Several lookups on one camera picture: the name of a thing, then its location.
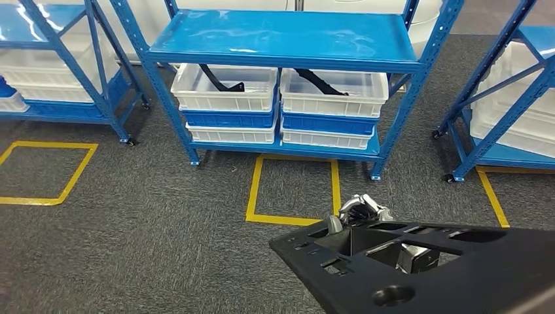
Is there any black plastic trim part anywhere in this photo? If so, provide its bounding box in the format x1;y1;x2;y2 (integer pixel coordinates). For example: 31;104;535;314
294;68;350;97
198;63;246;93

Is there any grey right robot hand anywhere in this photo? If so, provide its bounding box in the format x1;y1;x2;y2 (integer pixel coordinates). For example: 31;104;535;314
326;194;441;275

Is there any white plastic crate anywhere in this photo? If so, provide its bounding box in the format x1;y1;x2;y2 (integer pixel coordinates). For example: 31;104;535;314
170;63;279;114
485;41;555;118
185;116;278;145
0;45;120;88
280;123;376;151
0;91;30;114
279;67;390;119
469;97;555;160
12;65;121;104

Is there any blue metal shelf rack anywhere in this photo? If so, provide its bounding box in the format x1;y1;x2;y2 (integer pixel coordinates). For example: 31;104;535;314
433;0;555;184
0;0;151;147
108;0;465;182

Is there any black plastic car panel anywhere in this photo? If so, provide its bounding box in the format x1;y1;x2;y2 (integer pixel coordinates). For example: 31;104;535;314
269;218;555;314

